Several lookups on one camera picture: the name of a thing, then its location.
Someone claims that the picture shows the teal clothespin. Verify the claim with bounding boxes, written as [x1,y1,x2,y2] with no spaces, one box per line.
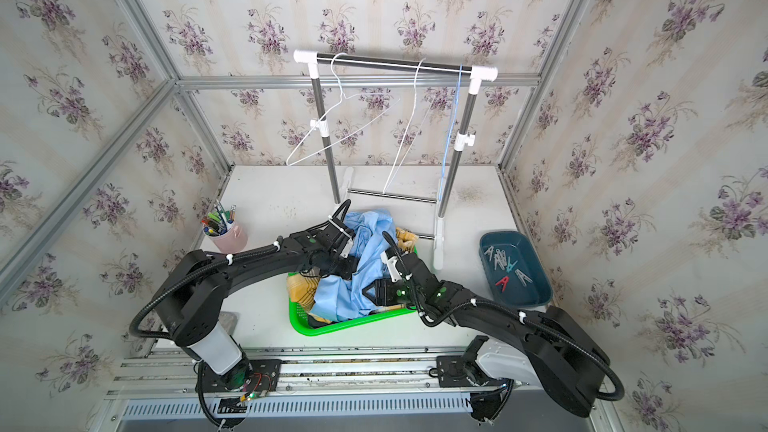
[505,260,518,273]

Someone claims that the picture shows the light blue shirt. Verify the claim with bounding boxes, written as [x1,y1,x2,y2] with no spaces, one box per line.
[310,209,395,322]

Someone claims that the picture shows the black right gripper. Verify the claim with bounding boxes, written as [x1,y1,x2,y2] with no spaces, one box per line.
[361,276,427,308]

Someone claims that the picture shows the red clothespin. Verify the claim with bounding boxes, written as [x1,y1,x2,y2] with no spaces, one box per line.
[495,276,509,292]

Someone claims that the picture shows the yellow plaid shirt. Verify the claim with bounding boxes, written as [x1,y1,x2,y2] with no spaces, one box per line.
[286,226,420,324]

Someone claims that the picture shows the green perforated plastic basket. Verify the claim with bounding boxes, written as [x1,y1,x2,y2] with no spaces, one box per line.
[287,245,421,337]

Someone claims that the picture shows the pink pen cup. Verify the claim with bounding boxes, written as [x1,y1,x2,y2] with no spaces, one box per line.
[201,202,248,253]

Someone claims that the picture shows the metal clothes rack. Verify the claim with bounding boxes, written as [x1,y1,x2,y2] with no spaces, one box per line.
[292,49,499,271]

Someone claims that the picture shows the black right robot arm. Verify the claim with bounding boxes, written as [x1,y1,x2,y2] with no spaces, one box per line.
[382,232,626,418]

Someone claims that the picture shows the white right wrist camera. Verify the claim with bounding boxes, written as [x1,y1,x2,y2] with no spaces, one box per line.
[380,251,407,283]

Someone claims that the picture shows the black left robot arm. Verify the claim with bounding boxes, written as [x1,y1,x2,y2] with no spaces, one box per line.
[128,200,357,430]

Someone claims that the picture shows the dark teal plastic tray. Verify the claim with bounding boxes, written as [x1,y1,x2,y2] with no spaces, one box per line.
[479,230,553,310]

